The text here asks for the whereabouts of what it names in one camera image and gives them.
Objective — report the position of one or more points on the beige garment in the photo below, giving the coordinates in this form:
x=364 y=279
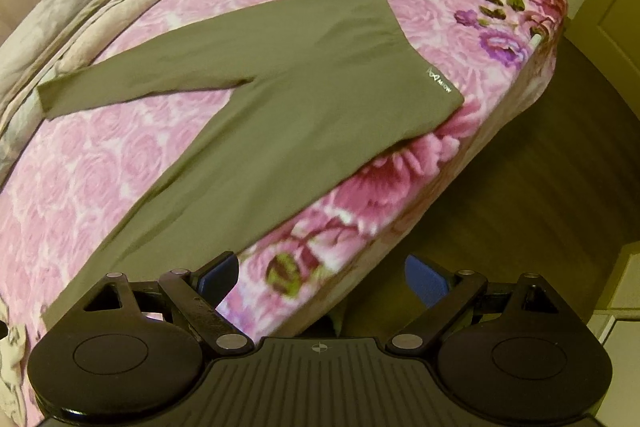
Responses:
x=10 y=357

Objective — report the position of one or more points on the pink floral bed blanket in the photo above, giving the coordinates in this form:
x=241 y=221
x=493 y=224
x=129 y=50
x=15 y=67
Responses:
x=150 y=147

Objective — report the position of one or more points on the pink folded blanket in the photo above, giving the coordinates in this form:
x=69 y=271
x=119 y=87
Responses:
x=60 y=47

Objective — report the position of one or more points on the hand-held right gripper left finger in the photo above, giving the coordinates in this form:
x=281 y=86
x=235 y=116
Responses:
x=220 y=274

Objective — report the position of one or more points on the olive green pants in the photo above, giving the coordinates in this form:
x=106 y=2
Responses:
x=300 y=82

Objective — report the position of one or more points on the cream cabinet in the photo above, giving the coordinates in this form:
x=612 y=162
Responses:
x=617 y=307

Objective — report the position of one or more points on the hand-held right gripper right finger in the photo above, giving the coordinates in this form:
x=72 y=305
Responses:
x=425 y=279

